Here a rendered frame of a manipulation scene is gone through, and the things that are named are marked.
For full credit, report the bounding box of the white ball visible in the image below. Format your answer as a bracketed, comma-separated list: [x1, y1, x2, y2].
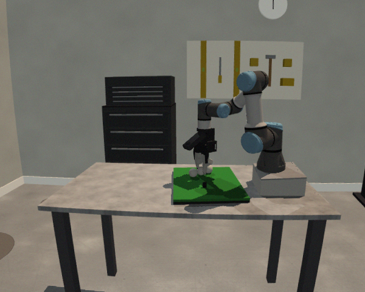
[189, 168, 198, 177]
[206, 165, 213, 173]

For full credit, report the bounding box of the green turf mat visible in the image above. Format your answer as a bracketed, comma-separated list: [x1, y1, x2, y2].
[173, 167, 250, 204]

